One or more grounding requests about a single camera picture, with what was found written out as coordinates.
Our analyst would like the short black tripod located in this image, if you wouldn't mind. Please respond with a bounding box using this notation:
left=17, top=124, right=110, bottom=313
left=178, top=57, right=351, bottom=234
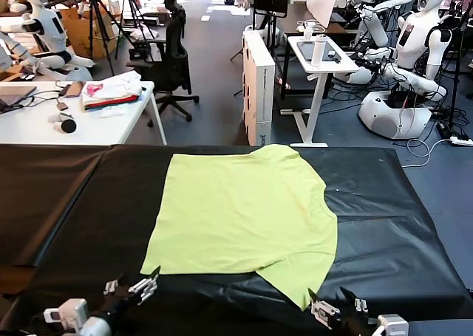
left=125, top=0, right=158, bottom=62

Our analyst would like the tall white cardboard box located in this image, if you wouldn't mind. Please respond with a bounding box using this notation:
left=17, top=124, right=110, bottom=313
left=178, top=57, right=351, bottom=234
left=242, top=30, right=276, bottom=147

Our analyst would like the stack of folded clothes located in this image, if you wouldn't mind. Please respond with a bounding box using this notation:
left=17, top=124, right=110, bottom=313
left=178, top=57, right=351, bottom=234
left=81, top=71, right=143, bottom=112

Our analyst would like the white curved board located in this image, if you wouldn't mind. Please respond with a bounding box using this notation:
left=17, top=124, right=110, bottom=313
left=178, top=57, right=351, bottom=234
left=307, top=0, right=343, bottom=29

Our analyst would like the tall black tripod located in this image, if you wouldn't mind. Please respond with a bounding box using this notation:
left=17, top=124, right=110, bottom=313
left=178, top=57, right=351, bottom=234
left=86, top=0, right=129, bottom=77

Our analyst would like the black light stand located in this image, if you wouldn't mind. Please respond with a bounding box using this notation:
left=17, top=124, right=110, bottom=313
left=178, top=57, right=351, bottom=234
left=439, top=3, right=473, bottom=137

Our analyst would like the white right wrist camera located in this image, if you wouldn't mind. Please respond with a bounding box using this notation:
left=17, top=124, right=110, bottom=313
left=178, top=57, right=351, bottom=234
left=376, top=313, right=409, bottom=336

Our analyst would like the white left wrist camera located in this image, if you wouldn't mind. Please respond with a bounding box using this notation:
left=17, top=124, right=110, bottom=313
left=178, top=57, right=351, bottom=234
left=43, top=298, right=89, bottom=332

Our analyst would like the white insulated bottle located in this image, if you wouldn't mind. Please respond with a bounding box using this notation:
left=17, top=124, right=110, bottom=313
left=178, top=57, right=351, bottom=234
left=310, top=34, right=328, bottom=67

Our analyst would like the yellow-green t-shirt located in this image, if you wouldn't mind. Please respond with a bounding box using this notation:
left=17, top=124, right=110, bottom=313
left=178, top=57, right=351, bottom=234
left=140, top=143, right=339, bottom=312

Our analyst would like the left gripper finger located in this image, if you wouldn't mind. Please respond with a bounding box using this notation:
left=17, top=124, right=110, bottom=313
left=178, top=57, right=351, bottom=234
left=128, top=265, right=162, bottom=306
left=104, top=272, right=126, bottom=296

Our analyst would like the small white standing desk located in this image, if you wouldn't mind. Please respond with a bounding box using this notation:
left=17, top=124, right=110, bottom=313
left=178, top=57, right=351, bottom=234
left=279, top=35, right=361, bottom=148

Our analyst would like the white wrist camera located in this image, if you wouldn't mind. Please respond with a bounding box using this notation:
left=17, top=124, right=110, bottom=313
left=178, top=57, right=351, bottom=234
left=376, top=313, right=409, bottom=336
left=43, top=298, right=89, bottom=332

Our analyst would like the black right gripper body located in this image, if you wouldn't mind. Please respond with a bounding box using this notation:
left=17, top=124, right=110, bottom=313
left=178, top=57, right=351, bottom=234
left=334, top=309, right=380, bottom=336

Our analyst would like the long white desk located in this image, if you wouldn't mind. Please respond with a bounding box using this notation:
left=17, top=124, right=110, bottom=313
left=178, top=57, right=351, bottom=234
left=0, top=80, right=168, bottom=147

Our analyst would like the black office chair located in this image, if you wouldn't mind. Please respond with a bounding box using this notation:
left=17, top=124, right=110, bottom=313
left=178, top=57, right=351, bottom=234
left=126, top=0, right=200, bottom=127

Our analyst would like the brown phone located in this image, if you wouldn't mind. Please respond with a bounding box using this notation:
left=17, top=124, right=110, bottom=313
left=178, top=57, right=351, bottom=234
left=64, top=81, right=86, bottom=99

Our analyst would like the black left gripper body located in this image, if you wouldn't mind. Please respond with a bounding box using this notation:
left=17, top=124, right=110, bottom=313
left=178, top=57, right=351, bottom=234
left=98, top=289, right=142, bottom=320

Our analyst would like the small white drone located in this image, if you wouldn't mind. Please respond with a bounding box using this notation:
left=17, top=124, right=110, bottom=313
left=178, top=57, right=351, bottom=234
left=297, top=20, right=328, bottom=41

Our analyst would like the white floor cable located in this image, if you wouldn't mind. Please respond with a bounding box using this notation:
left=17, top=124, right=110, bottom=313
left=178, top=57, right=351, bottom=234
left=401, top=138, right=454, bottom=168

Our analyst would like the brown cardboard box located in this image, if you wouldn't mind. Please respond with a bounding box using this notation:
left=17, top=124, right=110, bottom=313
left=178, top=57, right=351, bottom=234
left=58, top=7, right=123, bottom=60

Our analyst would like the white humanoid robot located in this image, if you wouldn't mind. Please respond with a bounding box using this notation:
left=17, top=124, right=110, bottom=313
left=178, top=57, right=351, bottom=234
left=0, top=0, right=95, bottom=82
left=357, top=0, right=454, bottom=140

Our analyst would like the grey laptop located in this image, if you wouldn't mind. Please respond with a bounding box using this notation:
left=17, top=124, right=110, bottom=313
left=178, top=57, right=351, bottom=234
left=0, top=86, right=38, bottom=114

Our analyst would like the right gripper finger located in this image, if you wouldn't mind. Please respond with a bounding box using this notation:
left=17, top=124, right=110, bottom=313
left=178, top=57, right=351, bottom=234
left=307, top=287, right=343, bottom=329
left=340, top=287, right=370, bottom=313

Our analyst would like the white humanoid robot right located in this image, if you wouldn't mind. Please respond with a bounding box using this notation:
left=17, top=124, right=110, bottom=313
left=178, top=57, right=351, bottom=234
left=357, top=0, right=454, bottom=140

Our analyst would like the grey tablet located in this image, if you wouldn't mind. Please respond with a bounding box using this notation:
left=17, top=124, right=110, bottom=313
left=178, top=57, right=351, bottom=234
left=297, top=40, right=343, bottom=62

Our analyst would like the white humanoid robot left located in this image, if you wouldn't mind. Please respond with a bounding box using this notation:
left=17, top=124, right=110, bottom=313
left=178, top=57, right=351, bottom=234
left=0, top=0, right=95, bottom=82

